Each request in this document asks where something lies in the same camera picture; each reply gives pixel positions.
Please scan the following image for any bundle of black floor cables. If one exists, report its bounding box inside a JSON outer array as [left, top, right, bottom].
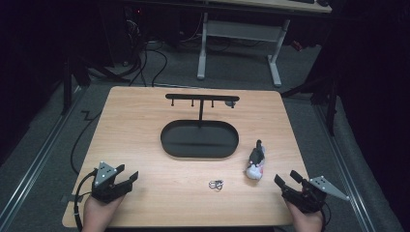
[[114, 9, 169, 88]]

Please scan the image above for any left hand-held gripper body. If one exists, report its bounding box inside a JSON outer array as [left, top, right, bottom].
[[91, 161, 134, 204]]

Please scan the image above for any metal key ring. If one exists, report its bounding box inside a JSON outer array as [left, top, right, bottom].
[[208, 179, 225, 191]]

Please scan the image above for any grey tape strip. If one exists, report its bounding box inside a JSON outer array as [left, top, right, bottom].
[[61, 193, 85, 204]]

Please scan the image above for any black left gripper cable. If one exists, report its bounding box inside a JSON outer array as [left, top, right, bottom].
[[73, 169, 99, 232]]

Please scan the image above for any person's right hand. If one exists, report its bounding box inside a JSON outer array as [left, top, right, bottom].
[[284, 199, 325, 232]]

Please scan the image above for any black key rack with tray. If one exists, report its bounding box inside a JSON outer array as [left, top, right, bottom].
[[160, 93, 241, 160]]

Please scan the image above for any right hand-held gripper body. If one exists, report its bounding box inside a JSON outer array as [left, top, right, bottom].
[[281, 175, 351, 215]]

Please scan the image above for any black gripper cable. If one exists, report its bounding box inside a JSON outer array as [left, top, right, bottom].
[[320, 202, 333, 232], [73, 169, 99, 232]]

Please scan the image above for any thin black floor cable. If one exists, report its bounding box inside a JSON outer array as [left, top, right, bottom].
[[70, 109, 103, 177]]

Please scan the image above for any person's left hand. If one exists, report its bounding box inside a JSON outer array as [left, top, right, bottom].
[[81, 194, 126, 232]]

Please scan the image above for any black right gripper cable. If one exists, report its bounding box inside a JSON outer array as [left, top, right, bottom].
[[320, 202, 333, 232]]

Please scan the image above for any black metal stand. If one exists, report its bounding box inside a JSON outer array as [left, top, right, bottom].
[[60, 52, 132, 116], [279, 72, 341, 137]]

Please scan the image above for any dark computer tower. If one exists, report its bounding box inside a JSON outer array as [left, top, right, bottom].
[[124, 5, 144, 66]]

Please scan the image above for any metal floor rail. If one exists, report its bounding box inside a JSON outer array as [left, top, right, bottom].
[[0, 86, 85, 224], [312, 104, 377, 232]]

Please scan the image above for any white-framed wooden desk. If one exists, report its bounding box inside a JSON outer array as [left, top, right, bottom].
[[195, 0, 333, 89]]

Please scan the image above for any white and black plush keychain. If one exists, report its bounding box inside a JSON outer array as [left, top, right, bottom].
[[245, 138, 267, 181]]

